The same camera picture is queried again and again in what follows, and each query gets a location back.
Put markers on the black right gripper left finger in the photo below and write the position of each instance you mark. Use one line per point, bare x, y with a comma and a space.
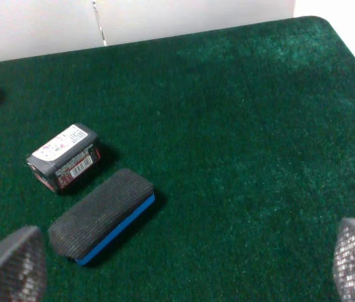
22, 265

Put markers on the black and blue eraser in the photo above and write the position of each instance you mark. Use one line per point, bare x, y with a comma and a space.
90, 225

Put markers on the black box with labels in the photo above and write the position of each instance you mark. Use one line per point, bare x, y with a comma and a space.
65, 157

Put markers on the green felt table cover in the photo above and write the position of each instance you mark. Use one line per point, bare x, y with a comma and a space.
247, 133

